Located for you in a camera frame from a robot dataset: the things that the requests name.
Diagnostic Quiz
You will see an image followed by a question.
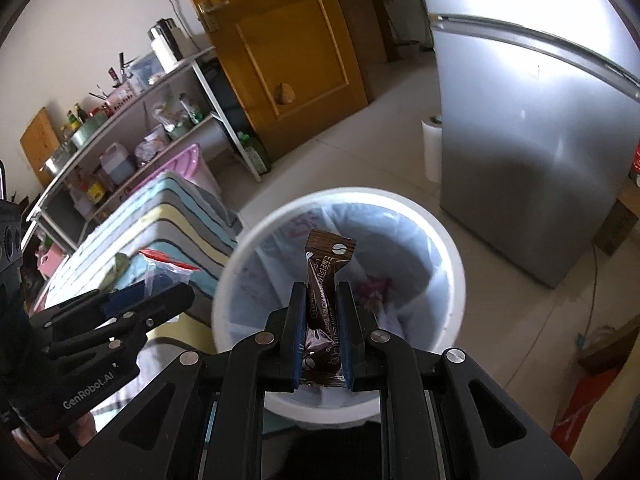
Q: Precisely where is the pink storage box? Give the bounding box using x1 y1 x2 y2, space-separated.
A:
36 247 71 279

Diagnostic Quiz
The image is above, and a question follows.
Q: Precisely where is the pink plastic basket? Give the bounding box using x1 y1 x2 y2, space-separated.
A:
131 142 223 201

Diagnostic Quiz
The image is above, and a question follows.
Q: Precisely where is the clear oil jug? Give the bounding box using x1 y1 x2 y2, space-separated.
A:
99 142 137 183

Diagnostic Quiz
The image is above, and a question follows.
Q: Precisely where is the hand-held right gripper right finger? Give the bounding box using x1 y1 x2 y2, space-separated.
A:
335 282 583 480

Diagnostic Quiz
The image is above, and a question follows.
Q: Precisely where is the white paper towel roll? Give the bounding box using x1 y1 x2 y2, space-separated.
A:
421 114 445 185

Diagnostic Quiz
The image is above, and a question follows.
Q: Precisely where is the metal basin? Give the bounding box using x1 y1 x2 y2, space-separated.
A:
45 145 78 178

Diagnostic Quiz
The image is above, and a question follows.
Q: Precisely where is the brown cardboard box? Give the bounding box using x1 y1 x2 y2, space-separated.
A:
575 324 640 376
592 180 640 258

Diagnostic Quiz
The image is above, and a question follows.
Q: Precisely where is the dark sauce bottle yellow label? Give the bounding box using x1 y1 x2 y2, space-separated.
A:
82 170 108 203

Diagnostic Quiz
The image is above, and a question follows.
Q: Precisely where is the striped blanket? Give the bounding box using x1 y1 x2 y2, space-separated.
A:
42 170 246 431

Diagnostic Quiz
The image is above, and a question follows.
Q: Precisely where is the clear plastic storage box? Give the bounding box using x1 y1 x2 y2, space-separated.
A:
127 52 166 88

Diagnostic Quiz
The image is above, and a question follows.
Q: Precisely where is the red packaging bag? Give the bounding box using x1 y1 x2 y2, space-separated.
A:
550 366 626 443

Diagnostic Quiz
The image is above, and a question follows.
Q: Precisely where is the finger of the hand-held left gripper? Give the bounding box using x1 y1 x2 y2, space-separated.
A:
28 281 148 335
45 284 197 361

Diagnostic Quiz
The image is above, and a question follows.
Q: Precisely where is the brown snack packet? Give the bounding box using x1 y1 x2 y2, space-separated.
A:
300 229 357 388

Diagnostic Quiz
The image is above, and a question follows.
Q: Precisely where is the wooden cutting board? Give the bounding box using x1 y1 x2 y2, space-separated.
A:
20 107 63 173

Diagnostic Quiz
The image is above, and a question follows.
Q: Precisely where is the translucent bin liner bag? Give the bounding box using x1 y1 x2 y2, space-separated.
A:
227 200 446 356

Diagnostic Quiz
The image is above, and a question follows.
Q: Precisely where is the green basin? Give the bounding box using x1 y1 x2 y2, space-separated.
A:
70 112 108 148

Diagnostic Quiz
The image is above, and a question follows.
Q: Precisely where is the person's left hand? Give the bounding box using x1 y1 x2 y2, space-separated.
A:
66 414 98 459

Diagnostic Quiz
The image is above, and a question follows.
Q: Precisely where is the white trash bin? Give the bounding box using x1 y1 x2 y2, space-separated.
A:
211 187 467 428

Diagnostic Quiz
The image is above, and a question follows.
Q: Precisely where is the pink utensil box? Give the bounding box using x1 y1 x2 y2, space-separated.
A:
106 80 137 108

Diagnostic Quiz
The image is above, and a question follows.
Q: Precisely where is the tall metal shelf rack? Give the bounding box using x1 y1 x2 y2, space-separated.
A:
25 45 266 241

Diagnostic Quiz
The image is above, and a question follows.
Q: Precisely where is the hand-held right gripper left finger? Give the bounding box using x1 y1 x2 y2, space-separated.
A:
57 282 308 480

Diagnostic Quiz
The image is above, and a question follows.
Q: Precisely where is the white electric kettle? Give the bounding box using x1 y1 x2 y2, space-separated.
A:
147 17 185 73

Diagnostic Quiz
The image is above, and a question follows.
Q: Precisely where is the green wrapper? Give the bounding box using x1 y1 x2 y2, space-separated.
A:
112 252 133 286

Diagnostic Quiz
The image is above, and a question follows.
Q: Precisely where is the clear red-rimmed zip bag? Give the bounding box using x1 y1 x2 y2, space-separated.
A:
137 247 201 301

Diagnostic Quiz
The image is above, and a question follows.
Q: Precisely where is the pink wrapper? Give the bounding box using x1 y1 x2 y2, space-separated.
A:
357 277 396 311

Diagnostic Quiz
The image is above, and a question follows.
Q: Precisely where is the wooden door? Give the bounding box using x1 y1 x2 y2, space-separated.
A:
172 0 371 161

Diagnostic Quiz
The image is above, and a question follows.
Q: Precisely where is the green plastic bottle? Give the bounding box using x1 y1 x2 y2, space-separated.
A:
237 131 273 176

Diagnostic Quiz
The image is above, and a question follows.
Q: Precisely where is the silver refrigerator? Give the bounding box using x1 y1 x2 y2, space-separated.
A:
412 0 640 290

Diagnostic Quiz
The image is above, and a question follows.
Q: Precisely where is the white plastic bag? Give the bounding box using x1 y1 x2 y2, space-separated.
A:
135 130 168 163

